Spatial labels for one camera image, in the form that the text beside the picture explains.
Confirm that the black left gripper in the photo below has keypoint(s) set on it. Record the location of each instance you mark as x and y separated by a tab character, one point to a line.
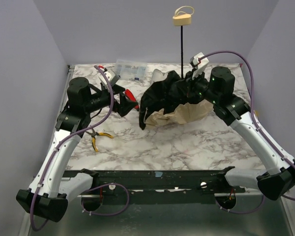
118	99

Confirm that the clear plastic organizer box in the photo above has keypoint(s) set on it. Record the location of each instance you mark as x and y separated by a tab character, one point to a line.
130	70

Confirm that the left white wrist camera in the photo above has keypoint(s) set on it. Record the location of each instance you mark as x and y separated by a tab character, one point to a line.
111	76

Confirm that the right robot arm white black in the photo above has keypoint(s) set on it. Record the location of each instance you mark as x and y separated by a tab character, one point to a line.
279	174

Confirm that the red utility knife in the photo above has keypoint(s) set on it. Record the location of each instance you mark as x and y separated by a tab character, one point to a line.
132	98

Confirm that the beige black umbrella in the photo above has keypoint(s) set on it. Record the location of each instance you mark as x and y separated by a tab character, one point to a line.
166	102

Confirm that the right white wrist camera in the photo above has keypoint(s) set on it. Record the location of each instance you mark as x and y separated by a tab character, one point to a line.
198	64

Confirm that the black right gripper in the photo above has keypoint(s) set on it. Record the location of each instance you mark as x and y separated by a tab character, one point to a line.
190	86

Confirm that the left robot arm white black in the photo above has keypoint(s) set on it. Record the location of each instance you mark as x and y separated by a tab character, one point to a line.
48	195

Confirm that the aluminium frame rail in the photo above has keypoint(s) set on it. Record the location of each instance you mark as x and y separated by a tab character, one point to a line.
25	224

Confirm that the mint green umbrella case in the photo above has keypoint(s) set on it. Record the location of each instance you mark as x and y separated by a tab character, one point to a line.
158	75

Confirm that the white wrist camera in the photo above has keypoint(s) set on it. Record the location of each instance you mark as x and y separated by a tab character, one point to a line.
198	64
111	76

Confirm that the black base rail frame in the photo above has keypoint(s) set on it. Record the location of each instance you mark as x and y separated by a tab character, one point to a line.
155	187

